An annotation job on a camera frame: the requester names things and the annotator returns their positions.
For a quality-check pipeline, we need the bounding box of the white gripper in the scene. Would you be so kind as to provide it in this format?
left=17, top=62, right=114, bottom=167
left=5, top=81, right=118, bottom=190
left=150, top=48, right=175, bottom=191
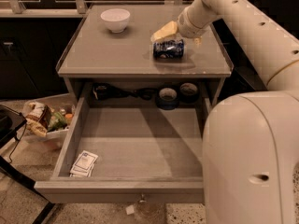
left=150, top=0, right=215, bottom=46

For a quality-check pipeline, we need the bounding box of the blue pepsi can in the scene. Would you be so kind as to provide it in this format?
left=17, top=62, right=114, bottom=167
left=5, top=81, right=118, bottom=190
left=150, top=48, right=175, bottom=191
left=153, top=39, right=185, bottom=59

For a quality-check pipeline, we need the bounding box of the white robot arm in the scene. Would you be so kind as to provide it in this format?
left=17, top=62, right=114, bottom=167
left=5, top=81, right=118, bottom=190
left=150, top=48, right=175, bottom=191
left=151, top=0, right=299, bottom=224

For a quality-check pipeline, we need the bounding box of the grey cabinet with glass top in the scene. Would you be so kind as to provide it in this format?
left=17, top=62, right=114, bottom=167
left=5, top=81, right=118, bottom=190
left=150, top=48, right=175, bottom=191
left=55, top=3, right=234, bottom=110

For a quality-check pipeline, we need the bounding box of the open grey top drawer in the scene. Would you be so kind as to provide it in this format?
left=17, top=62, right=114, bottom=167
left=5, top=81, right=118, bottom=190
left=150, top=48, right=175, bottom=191
left=35, top=84, right=204, bottom=203

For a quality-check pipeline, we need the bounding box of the small drawer key tag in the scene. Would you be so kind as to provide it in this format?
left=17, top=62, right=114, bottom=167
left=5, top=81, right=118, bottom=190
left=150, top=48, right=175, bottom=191
left=125, top=194, right=147, bottom=215

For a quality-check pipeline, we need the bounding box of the black tape roll back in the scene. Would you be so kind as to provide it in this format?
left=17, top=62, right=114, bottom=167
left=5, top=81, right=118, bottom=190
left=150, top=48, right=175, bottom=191
left=179, top=83, right=199, bottom=103

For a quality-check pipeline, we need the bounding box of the black tape roll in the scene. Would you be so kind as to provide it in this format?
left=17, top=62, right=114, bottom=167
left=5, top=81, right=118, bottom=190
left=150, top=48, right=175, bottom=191
left=155, top=87, right=179, bottom=110
left=179, top=83, right=199, bottom=103

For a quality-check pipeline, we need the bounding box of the black tape roll front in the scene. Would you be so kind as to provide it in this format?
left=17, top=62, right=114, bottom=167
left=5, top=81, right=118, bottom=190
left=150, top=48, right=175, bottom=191
left=155, top=87, right=179, bottom=110

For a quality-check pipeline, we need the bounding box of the white ceramic bowl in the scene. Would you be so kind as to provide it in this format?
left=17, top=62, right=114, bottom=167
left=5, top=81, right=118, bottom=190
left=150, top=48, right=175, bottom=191
left=100, top=8, right=131, bottom=33

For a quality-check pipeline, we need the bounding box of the white bin of snacks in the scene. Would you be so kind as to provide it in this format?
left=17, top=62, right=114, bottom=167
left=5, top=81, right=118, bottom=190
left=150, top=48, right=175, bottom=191
left=22, top=93, right=77, bottom=147

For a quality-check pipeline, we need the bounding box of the white paper packets stack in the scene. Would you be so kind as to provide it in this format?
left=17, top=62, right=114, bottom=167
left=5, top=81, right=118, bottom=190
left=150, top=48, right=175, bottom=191
left=70, top=150, right=98, bottom=177

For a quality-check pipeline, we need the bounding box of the black side table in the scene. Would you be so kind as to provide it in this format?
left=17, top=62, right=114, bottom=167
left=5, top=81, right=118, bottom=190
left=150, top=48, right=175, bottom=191
left=0, top=105, right=55, bottom=224

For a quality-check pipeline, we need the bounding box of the black cable bundle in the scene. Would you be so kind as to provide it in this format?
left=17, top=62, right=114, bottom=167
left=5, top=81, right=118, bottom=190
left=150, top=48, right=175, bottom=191
left=92, top=83, right=158, bottom=101

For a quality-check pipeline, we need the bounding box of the black hanging cable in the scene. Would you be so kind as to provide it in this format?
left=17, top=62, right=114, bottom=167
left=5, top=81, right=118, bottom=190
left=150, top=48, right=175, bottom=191
left=7, top=121, right=28, bottom=164

